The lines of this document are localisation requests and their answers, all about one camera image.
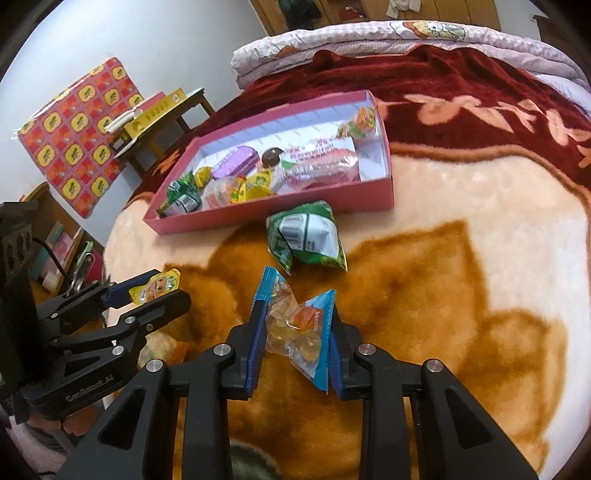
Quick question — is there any black cable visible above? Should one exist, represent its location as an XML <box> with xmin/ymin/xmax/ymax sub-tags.
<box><xmin>29</xmin><ymin>235</ymin><xmax>75</xmax><ymax>282</ymax></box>

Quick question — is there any folded pink quilt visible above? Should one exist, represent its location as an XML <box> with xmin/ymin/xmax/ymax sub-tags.
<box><xmin>230</xmin><ymin>20</ymin><xmax>590</xmax><ymax>116</ymax></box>

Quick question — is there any metal spring clip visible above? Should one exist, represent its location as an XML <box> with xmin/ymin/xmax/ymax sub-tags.
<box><xmin>65</xmin><ymin>241</ymin><xmax>95</xmax><ymax>296</ymax></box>

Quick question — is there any purple rectangular candy tin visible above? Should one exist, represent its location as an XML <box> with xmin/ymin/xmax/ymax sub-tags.
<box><xmin>211</xmin><ymin>145</ymin><xmax>259</xmax><ymax>180</ymax></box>

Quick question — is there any pink drink pouch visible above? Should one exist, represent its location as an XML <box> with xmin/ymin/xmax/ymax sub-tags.
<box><xmin>270</xmin><ymin>137</ymin><xmax>360</xmax><ymax>195</ymax></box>

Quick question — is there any green peas snack bag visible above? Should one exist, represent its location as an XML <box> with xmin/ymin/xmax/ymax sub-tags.
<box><xmin>156</xmin><ymin>171</ymin><xmax>202</xmax><ymax>218</ymax></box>

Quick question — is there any white cloth on wardrobe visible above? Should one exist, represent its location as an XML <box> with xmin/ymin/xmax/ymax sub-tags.
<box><xmin>386</xmin><ymin>0</ymin><xmax>422</xmax><ymax>19</ymax></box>

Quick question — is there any orange green small snack packet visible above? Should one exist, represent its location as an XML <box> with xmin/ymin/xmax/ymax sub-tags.
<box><xmin>337</xmin><ymin>106</ymin><xmax>377</xmax><ymax>142</ymax></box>

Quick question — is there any chocolate ball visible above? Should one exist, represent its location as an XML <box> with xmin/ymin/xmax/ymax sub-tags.
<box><xmin>260</xmin><ymin>147</ymin><xmax>283</xmax><ymax>169</ymax></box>

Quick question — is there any yellow flat box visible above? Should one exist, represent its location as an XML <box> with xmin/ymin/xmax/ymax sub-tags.
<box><xmin>124</xmin><ymin>88</ymin><xmax>186</xmax><ymax>139</ymax></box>

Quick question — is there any dark green hanging jacket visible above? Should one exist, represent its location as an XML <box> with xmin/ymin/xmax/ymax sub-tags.
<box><xmin>277</xmin><ymin>0</ymin><xmax>322</xmax><ymax>30</ymax></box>

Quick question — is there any yellow cartoon jelly cup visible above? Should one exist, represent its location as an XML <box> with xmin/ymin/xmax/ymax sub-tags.
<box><xmin>128</xmin><ymin>268</ymin><xmax>180</xmax><ymax>306</ymax></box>

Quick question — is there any orange-ended cracker packet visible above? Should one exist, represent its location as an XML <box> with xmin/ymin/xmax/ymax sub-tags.
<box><xmin>137</xmin><ymin>331</ymin><xmax>189</xmax><ymax>368</ymax></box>

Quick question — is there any blue-edged gummy candy bag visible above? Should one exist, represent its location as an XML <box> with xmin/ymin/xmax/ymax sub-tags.
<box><xmin>254</xmin><ymin>267</ymin><xmax>335</xmax><ymax>392</ymax></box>

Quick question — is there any wooden side table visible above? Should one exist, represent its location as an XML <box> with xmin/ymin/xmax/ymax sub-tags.
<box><xmin>107</xmin><ymin>87</ymin><xmax>215</xmax><ymax>179</ymax></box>

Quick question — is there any pink shallow cardboard tray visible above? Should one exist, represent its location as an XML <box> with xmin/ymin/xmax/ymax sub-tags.
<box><xmin>143</xmin><ymin>90</ymin><xmax>394</xmax><ymax>235</ymax></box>

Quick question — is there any clear jelly snack packet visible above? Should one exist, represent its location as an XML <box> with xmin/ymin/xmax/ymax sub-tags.
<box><xmin>201</xmin><ymin>176</ymin><xmax>243</xmax><ymax>209</ymax></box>

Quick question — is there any yellow candy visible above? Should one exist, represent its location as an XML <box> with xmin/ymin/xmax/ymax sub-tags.
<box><xmin>230</xmin><ymin>169</ymin><xmax>274</xmax><ymax>203</ymax></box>

